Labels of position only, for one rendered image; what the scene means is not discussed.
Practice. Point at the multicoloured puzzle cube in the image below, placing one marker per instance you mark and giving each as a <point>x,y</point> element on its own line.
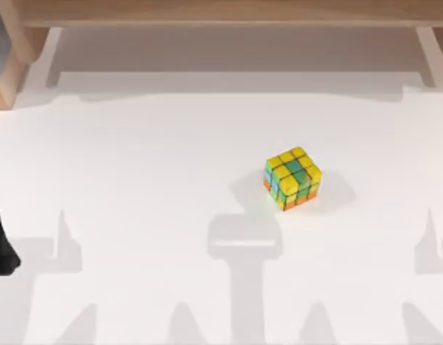
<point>292,178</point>

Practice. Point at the pale wooden shelf unit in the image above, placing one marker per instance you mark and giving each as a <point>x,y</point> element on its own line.
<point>221,12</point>

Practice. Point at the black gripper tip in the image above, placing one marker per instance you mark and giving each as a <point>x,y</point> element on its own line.
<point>0,244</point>

